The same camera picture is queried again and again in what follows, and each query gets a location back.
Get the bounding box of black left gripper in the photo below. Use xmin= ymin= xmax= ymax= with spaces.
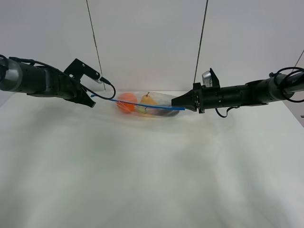
xmin=57 ymin=73 xmax=96 ymax=108

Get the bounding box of yellow pear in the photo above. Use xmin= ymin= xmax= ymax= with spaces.
xmin=140 ymin=92 xmax=157 ymax=106

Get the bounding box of black right camera cable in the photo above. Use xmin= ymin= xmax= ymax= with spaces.
xmin=215 ymin=106 xmax=239 ymax=118

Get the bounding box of clear zip bag blue seal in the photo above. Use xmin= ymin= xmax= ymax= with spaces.
xmin=91 ymin=91 xmax=185 ymax=118

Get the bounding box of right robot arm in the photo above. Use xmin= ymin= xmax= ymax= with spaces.
xmin=171 ymin=67 xmax=304 ymax=113

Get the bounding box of orange fruit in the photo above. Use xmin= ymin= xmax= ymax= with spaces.
xmin=116 ymin=93 xmax=137 ymax=114

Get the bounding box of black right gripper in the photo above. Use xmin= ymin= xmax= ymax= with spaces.
xmin=171 ymin=83 xmax=205 ymax=114

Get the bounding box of dark purple eggplant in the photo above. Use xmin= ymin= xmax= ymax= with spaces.
xmin=144 ymin=107 xmax=180 ymax=117

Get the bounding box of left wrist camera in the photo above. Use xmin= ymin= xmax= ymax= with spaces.
xmin=64 ymin=58 xmax=101 ymax=82

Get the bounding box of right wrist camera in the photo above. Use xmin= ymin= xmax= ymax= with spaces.
xmin=202 ymin=68 xmax=220 ymax=88

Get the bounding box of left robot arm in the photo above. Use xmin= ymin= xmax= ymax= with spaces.
xmin=0 ymin=55 xmax=101 ymax=108

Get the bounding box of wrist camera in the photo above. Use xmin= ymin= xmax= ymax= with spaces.
xmin=64 ymin=58 xmax=101 ymax=82
xmin=202 ymin=68 xmax=220 ymax=88

